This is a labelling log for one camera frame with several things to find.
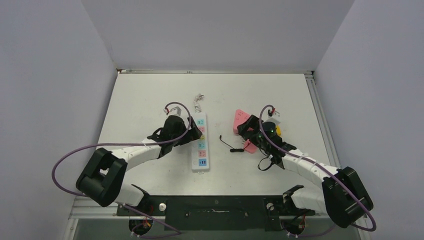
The yellow cube socket adapter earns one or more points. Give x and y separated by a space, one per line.
279 130

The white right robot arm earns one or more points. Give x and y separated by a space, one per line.
341 195

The pink square plug adapter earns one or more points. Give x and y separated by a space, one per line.
249 147

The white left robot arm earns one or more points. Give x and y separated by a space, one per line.
102 179

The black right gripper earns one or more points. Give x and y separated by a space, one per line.
251 122

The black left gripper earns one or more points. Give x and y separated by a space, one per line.
193 134

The aluminium frame rail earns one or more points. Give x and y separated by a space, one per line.
322 121
249 71

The aluminium frame rail back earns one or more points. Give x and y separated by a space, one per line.
249 71

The aluminium frame rail right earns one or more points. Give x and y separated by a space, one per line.
322 121

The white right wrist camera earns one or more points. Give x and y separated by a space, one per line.
275 118

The white power strip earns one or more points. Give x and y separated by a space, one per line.
200 158

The pink triangular socket adapter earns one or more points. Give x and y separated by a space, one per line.
240 117

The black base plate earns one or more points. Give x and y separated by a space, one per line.
219 212

